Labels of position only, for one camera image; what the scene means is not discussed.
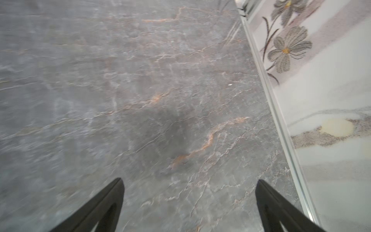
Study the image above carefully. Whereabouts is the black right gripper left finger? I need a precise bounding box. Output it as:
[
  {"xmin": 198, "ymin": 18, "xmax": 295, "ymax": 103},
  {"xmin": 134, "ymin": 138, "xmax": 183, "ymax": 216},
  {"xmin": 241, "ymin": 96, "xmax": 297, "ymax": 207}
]
[{"xmin": 51, "ymin": 178, "xmax": 125, "ymax": 232}]

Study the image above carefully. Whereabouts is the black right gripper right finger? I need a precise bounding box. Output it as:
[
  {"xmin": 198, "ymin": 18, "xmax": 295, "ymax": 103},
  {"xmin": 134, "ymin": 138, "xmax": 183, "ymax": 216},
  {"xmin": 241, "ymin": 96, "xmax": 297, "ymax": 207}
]
[{"xmin": 255, "ymin": 179, "xmax": 325, "ymax": 232}]

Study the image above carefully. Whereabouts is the aluminium frame rail right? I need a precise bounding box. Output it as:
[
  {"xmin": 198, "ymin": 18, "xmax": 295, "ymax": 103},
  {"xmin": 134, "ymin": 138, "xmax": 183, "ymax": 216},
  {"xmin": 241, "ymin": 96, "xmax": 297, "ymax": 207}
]
[{"xmin": 235, "ymin": 1, "xmax": 321, "ymax": 226}]

